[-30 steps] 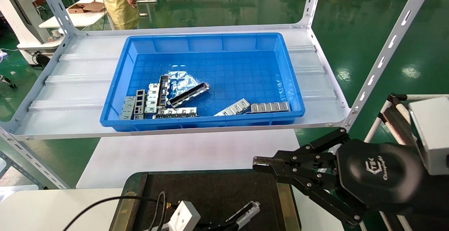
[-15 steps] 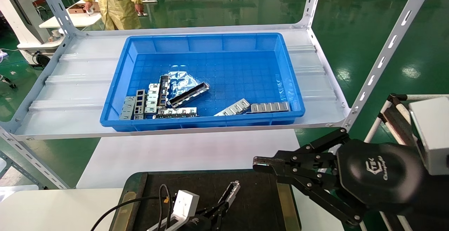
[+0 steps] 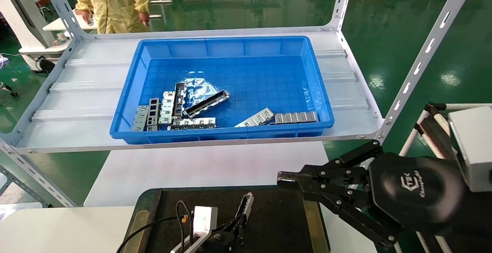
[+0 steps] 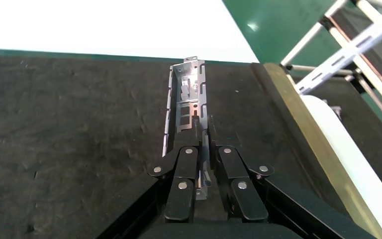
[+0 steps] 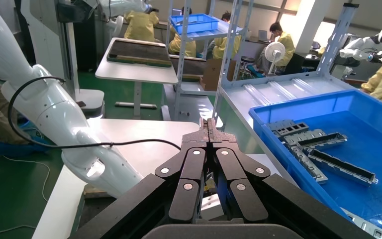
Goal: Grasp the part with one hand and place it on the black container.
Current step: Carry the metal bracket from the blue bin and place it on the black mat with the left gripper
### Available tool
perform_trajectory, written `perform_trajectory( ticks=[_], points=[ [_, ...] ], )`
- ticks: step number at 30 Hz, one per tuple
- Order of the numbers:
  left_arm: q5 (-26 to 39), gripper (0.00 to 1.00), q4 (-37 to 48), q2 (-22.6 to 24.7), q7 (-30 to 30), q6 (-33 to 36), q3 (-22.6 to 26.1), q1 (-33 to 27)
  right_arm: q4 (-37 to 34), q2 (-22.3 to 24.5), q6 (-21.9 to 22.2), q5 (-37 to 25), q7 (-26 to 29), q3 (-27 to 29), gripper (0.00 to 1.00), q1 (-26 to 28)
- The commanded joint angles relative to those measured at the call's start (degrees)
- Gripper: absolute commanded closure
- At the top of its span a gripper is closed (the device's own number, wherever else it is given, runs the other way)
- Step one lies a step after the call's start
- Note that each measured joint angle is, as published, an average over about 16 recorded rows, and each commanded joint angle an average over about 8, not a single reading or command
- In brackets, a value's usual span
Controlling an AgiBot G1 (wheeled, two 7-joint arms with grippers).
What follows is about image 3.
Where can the long grey metal channel part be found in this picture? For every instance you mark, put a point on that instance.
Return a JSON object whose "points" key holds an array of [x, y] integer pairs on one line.
{"points": [[246, 205]]}

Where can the black container tray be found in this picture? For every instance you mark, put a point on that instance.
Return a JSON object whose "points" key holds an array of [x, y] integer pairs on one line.
{"points": [[276, 214]]}

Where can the light grey slotted metal part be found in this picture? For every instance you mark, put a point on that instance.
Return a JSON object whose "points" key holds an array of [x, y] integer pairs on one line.
{"points": [[257, 117]]}

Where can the silver foil bag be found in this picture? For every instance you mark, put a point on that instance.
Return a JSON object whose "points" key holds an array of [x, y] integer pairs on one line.
{"points": [[200, 88]]}

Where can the grey ribbed metal strip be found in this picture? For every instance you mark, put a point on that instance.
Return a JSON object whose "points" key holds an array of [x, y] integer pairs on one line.
{"points": [[296, 117]]}

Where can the white work table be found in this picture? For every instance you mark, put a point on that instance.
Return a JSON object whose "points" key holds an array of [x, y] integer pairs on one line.
{"points": [[57, 24]]}

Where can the grey slotted metal strip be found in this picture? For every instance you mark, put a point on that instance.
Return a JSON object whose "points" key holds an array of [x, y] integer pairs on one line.
{"points": [[140, 118]]}

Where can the white slotted metal strip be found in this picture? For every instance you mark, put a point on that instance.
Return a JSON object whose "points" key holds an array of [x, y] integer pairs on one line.
{"points": [[167, 109]]}

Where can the blue plastic bin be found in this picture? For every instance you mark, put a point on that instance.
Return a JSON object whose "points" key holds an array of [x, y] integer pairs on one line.
{"points": [[250, 64]]}

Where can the person in yellow coat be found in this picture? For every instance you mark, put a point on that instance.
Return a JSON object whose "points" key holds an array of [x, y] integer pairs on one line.
{"points": [[111, 3]]}

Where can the dark grey windowed strip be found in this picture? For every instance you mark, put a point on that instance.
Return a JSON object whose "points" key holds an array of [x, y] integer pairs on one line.
{"points": [[153, 112]]}

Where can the white tube cart frame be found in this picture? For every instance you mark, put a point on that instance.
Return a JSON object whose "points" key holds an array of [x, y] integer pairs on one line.
{"points": [[412, 134]]}

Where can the white machine stand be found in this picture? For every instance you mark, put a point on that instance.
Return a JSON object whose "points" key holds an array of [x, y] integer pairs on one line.
{"points": [[23, 18]]}

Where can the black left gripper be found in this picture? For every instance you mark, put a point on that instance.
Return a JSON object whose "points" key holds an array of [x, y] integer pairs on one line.
{"points": [[217, 244]]}

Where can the small white cup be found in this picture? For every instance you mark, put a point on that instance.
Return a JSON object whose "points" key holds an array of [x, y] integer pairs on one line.
{"points": [[60, 37]]}

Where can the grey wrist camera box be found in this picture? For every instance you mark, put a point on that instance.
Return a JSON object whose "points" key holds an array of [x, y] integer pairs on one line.
{"points": [[474, 145], [201, 222]]}

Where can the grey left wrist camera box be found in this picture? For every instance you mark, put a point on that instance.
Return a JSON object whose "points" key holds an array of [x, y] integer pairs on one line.
{"points": [[201, 222]]}

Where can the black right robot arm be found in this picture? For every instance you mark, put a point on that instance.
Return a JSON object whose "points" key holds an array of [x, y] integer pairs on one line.
{"points": [[476, 222]]}

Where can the dark narrow metal strip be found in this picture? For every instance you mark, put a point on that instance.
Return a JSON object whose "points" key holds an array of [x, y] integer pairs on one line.
{"points": [[179, 99]]}

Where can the silver clip metal strip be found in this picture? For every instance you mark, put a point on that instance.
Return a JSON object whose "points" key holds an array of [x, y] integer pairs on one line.
{"points": [[194, 122]]}

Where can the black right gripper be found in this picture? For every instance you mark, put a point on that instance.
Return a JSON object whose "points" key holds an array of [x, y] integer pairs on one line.
{"points": [[417, 191]]}

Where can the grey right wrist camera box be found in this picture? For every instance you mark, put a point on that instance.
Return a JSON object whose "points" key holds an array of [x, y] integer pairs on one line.
{"points": [[474, 145]]}

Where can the white metal shelf rack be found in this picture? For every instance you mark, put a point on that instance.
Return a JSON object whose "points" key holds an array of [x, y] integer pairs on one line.
{"points": [[423, 57]]}

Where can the grey metal connector housing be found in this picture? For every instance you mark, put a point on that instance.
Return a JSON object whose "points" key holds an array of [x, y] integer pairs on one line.
{"points": [[207, 104]]}

